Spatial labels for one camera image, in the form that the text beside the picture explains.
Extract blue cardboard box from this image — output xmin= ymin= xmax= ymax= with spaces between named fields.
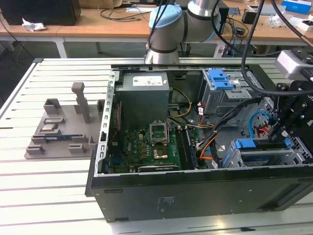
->
xmin=281 ymin=0 xmax=313 ymax=15

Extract black device on desk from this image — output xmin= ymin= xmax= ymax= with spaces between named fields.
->
xmin=219 ymin=7 xmax=230 ymax=35

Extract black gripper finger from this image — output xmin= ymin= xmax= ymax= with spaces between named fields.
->
xmin=268 ymin=83 xmax=293 ymax=141
xmin=281 ymin=97 xmax=309 ymax=138

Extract large black box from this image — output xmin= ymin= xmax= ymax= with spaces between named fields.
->
xmin=0 ymin=0 xmax=81 ymax=26

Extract red orange power wire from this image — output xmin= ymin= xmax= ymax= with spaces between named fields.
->
xmin=254 ymin=124 xmax=269 ymax=138

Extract CPU socket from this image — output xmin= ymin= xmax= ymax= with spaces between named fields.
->
xmin=153 ymin=144 xmax=170 ymax=160

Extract yellow black wires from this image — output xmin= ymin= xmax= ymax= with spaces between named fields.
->
xmin=168 ymin=88 xmax=193 ymax=118

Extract black desk cable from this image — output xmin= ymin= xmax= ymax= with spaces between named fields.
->
xmin=99 ymin=3 xmax=152 ymax=22

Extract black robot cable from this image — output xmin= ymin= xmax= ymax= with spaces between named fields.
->
xmin=270 ymin=0 xmax=313 ymax=46
xmin=241 ymin=0 xmax=274 ymax=98

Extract crumpled white paper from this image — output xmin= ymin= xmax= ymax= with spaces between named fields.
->
xmin=21 ymin=17 xmax=47 ymax=32

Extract installed RAM stick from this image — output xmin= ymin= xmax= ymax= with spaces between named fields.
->
xmin=185 ymin=127 xmax=198 ymax=169

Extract grey wire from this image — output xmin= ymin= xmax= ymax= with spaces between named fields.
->
xmin=167 ymin=118 xmax=216 ymax=129

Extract silver tray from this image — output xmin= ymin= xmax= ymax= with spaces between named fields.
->
xmin=258 ymin=4 xmax=287 ymax=17

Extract blue RAM stick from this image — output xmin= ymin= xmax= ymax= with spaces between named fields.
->
xmin=44 ymin=135 xmax=83 ymax=142

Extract silver drive cage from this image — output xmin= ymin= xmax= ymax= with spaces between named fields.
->
xmin=198 ymin=69 xmax=267 ymax=123

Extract blue plastic drive latch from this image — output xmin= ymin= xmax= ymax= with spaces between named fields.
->
xmin=207 ymin=69 xmax=233 ymax=91

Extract clear plastic bag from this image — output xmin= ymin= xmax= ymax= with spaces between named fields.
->
xmin=268 ymin=11 xmax=293 ymax=27

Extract grey parts rack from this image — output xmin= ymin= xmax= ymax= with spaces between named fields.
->
xmin=25 ymin=82 xmax=106 ymax=160

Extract blue data wire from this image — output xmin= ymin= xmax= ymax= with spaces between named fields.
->
xmin=248 ymin=110 xmax=272 ymax=140

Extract white open box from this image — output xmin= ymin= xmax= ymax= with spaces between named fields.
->
xmin=287 ymin=17 xmax=313 ymax=32

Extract small black box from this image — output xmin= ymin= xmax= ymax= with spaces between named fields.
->
xmin=242 ymin=10 xmax=259 ymax=24

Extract black open PC case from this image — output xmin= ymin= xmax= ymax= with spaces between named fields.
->
xmin=84 ymin=56 xmax=313 ymax=223

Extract silver disk bay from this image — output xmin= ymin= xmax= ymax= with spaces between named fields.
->
xmin=224 ymin=137 xmax=306 ymax=168

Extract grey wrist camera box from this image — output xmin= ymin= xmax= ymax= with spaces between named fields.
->
xmin=273 ymin=50 xmax=308 ymax=79

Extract grey power supply unit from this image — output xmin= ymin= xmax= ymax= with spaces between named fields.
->
xmin=114 ymin=72 xmax=171 ymax=128

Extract black expansion card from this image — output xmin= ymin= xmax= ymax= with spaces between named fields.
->
xmin=136 ymin=164 xmax=180 ymax=173

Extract black cable bundle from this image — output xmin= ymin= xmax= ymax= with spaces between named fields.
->
xmin=195 ymin=96 xmax=265 ymax=151

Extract metal socket cover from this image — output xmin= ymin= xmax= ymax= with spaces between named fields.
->
xmin=149 ymin=120 xmax=170 ymax=145

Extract hard disk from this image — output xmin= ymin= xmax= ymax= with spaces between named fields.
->
xmin=229 ymin=138 xmax=292 ymax=165

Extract black RAM slot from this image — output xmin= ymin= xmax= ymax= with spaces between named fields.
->
xmin=176 ymin=127 xmax=190 ymax=170

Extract green motherboard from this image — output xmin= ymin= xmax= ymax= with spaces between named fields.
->
xmin=109 ymin=119 xmax=203 ymax=173

